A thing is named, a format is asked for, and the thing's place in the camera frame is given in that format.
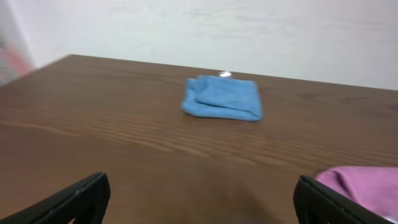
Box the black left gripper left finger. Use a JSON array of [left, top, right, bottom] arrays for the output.
[[1, 172, 111, 224]]

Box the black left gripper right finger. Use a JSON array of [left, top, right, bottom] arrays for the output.
[[293, 175, 392, 224]]

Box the purple cloth with white tag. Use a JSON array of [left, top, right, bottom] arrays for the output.
[[316, 166, 397, 223]]

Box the blue folded cloth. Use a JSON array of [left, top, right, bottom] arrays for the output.
[[182, 75, 263, 121]]

